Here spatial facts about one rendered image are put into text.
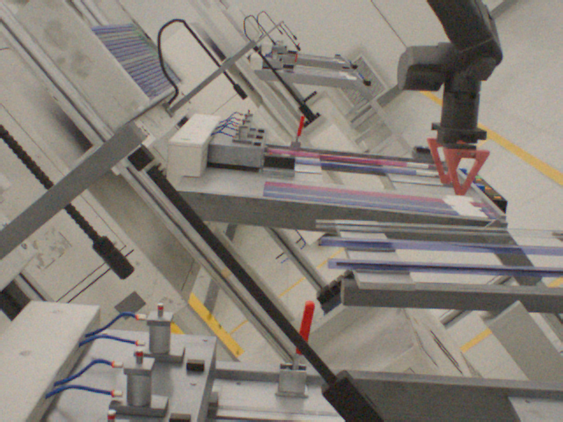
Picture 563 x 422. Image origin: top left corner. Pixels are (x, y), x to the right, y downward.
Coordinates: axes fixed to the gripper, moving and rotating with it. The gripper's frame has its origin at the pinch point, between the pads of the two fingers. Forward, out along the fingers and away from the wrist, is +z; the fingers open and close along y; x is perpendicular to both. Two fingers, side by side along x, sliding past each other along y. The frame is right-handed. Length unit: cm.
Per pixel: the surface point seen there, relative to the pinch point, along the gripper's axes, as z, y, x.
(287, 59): 0, -539, -8
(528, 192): 46, -236, 98
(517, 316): 16.6, 14.6, 7.7
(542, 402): 17.5, 40.1, 2.4
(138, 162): -14, 72, -39
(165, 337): 8, 46, -40
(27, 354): 9, 51, -52
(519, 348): 21.5, 14.6, 8.5
